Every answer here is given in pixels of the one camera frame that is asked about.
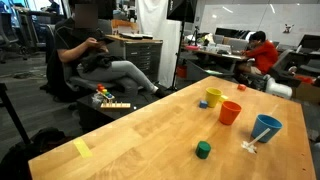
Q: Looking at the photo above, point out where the red bucket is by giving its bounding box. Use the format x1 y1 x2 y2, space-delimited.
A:
176 64 188 80

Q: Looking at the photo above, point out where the black low table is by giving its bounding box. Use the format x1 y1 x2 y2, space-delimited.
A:
76 89 163 133

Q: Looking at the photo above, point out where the colourful toy xylophone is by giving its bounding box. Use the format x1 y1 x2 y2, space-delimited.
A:
95 83 116 101

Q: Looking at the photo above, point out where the blue cube block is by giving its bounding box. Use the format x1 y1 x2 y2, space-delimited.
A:
198 99 209 110

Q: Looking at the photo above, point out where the person in red hoodie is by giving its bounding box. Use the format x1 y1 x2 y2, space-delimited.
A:
237 30 280 76

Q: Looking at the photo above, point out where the black stand leg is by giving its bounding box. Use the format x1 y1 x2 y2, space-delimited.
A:
0 83 32 145

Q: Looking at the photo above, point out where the blue plastic cup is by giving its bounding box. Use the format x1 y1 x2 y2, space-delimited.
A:
251 114 284 144

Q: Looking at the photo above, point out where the black tray on cabinet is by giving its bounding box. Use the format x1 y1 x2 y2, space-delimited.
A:
118 32 155 41

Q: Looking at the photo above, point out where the black light stand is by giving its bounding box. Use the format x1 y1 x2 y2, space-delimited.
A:
167 19 188 93

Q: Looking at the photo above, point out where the black softbox light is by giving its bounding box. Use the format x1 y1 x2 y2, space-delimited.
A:
166 0 199 24

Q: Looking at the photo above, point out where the cluttered office desk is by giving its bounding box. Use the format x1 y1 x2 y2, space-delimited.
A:
182 42 250 81

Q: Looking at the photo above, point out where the black jacket on lap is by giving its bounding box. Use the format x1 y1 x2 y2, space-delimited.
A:
79 52 125 74

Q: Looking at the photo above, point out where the wooden peg board toy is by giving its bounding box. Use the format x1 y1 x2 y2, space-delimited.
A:
99 101 132 110

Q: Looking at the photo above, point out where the grey drawer cabinet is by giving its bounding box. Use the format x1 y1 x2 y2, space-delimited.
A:
105 34 164 83

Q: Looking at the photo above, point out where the black backpack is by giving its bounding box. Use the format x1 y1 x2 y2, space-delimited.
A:
0 127 74 180

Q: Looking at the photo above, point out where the white backdrop curtain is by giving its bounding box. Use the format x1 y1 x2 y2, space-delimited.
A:
134 0 183 89

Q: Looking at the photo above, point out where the white rounded object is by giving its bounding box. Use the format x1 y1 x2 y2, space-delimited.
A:
265 76 294 100

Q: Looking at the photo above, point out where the green cylinder block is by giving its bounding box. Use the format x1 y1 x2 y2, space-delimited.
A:
194 140 212 160

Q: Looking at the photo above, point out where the grey office chair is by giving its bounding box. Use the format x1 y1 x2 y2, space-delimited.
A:
62 63 140 98

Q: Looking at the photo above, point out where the clear plastic bag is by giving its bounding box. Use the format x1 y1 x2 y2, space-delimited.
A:
90 92 104 108

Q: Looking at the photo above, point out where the cardboard box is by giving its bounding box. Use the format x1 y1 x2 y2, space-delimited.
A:
292 81 320 105

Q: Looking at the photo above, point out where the orange plastic cup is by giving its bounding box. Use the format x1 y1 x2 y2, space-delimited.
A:
218 100 243 126

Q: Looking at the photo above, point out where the seated person black shirt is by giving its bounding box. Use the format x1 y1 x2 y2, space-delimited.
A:
46 0 169 99

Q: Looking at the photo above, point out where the yellow plastic cup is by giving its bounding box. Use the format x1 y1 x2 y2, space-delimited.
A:
205 87 223 109

